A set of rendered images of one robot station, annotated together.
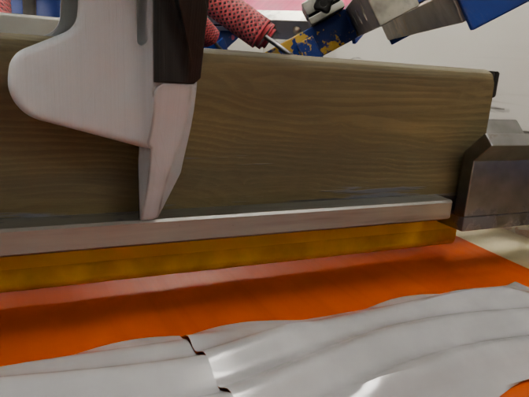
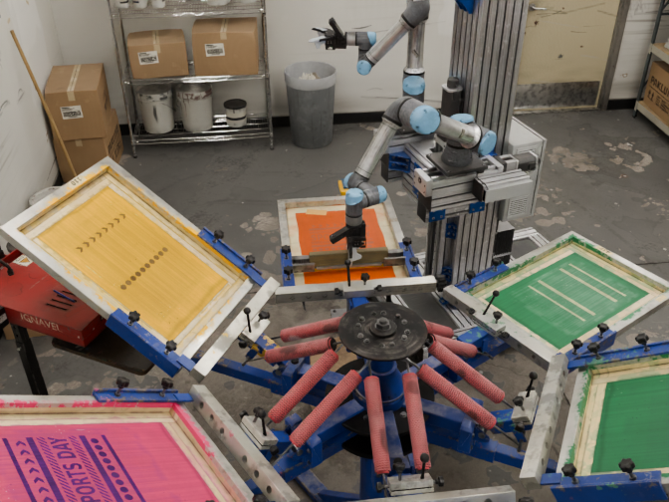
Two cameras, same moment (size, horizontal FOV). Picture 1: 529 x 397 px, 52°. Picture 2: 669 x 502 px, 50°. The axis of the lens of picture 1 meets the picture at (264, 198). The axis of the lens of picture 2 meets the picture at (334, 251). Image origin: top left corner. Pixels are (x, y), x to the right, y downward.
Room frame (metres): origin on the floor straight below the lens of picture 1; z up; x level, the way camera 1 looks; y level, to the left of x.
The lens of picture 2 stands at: (2.76, 0.91, 2.88)
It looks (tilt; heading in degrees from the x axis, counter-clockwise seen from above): 34 degrees down; 200
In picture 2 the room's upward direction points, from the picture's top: straight up
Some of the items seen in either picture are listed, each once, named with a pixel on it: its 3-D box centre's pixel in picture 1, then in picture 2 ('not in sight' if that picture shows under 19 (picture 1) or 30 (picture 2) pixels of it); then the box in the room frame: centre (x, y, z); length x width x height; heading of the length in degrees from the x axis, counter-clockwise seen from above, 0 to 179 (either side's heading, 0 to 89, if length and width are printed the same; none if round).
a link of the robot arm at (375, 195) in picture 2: not in sight; (370, 194); (0.13, 0.11, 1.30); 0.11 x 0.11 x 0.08; 53
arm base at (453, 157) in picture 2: not in sight; (457, 150); (-0.42, 0.38, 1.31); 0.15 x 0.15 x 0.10
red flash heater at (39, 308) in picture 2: not in sight; (60, 287); (0.89, -0.99, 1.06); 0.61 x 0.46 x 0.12; 87
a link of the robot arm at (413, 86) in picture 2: not in sight; (413, 91); (-0.80, 0.06, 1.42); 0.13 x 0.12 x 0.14; 15
